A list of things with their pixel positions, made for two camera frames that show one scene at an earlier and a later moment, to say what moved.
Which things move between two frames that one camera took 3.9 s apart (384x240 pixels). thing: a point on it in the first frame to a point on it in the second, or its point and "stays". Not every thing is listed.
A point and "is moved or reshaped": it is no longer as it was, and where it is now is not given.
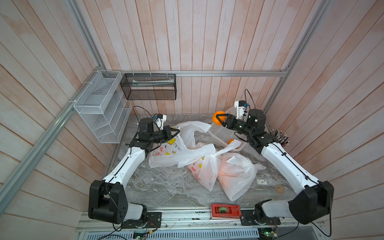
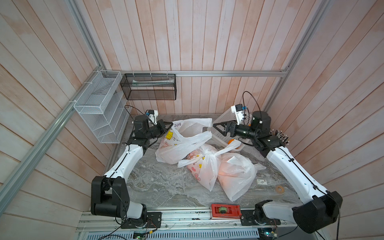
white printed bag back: [168, 154] is moved or reshaped
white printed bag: [204, 164] stays
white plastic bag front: [236, 173] stays
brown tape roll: [279, 189] stays
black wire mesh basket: [149, 86] stays
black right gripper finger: [221, 121] to [224, 133]
